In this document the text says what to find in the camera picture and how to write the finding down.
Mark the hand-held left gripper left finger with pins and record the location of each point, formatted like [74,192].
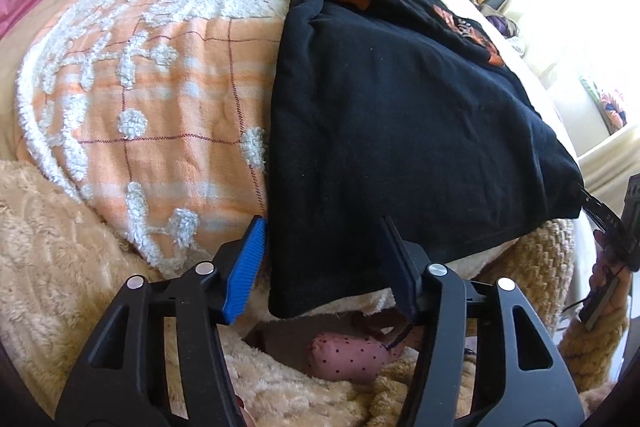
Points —
[245,272]

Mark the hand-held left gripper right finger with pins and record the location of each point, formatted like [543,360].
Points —
[400,267]

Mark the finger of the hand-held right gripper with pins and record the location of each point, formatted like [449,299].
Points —
[597,209]

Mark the black t-shirt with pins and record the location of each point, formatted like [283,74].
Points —
[400,117]

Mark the person's right forearm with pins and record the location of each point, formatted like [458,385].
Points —
[595,342]

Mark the person's right hand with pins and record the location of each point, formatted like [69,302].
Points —
[602,269]

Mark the pink dotted pajama pants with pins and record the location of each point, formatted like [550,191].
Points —
[345,352]

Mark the colourful cloth on windowsill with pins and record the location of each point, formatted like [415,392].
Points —
[611,104]

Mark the orange checked bed blanket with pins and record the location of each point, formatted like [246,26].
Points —
[150,57]

